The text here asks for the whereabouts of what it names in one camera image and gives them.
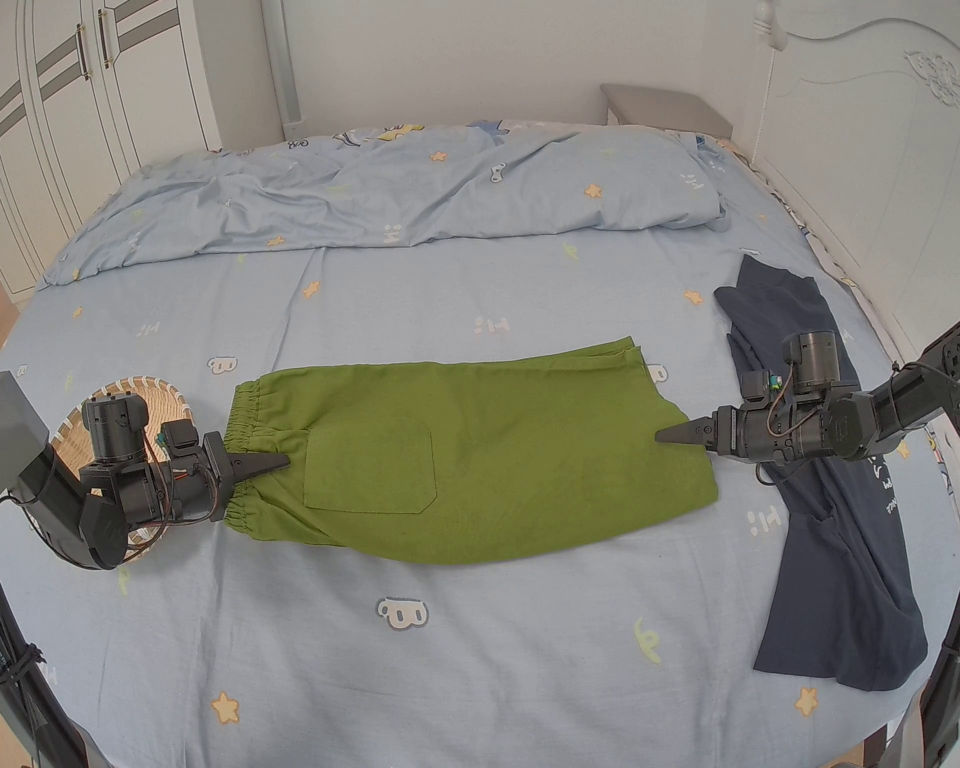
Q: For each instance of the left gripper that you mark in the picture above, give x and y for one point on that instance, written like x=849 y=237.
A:
x=199 y=495

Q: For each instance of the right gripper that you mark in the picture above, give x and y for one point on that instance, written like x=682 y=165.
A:
x=757 y=435

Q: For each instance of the green shorts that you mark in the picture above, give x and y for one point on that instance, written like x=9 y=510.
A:
x=487 y=465

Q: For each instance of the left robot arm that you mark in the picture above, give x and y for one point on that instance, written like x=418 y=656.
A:
x=112 y=427

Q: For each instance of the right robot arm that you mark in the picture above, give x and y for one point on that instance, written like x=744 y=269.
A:
x=900 y=397

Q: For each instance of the round woven basket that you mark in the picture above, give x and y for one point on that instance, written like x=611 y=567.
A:
x=169 y=409

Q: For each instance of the bed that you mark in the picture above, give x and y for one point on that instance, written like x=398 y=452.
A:
x=480 y=637

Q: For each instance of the dark blue T-shirt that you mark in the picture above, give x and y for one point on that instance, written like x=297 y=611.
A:
x=825 y=585

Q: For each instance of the pale blue quilt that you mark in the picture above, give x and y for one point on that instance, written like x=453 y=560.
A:
x=375 y=195

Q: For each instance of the grey bedside table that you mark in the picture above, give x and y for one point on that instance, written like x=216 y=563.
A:
x=660 y=105

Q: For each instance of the white wardrobe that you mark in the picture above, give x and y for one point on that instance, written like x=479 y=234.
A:
x=75 y=112

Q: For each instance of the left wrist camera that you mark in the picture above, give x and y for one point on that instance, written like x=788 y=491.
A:
x=180 y=439

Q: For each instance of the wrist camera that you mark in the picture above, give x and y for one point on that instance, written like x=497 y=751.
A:
x=754 y=386
x=180 y=439

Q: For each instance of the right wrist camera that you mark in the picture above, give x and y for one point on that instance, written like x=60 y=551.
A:
x=754 y=386

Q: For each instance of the grey vertical wall duct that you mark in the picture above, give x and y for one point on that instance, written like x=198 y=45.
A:
x=285 y=60

